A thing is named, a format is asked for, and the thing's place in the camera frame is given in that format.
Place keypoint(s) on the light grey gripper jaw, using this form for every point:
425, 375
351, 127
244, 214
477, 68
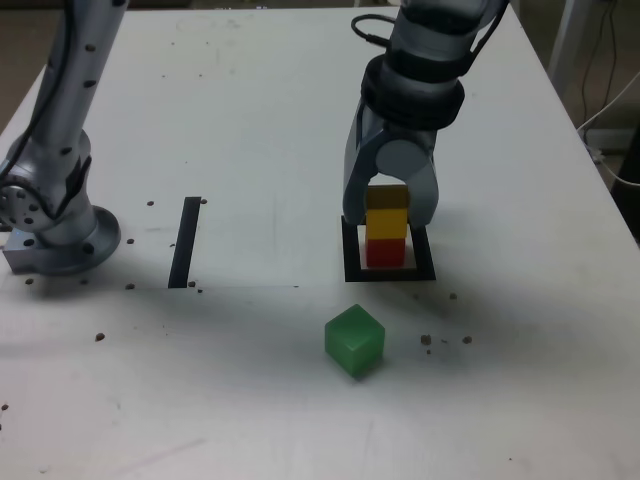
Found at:
405, 160

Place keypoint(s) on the white metal post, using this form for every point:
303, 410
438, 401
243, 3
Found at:
570, 30

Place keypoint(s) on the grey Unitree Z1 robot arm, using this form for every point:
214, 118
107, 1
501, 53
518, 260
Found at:
50, 150

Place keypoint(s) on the black tape strip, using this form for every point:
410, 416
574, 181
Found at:
182, 250

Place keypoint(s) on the black tape square outline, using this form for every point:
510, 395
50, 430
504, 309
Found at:
425, 255

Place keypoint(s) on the green cube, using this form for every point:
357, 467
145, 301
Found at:
352, 340

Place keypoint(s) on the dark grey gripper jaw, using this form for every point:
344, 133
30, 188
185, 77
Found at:
355, 170

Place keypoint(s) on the red cube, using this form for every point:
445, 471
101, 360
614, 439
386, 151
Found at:
385, 252

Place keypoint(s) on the yellow cube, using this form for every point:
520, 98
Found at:
385, 222

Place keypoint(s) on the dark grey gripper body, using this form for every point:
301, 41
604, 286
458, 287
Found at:
410, 134

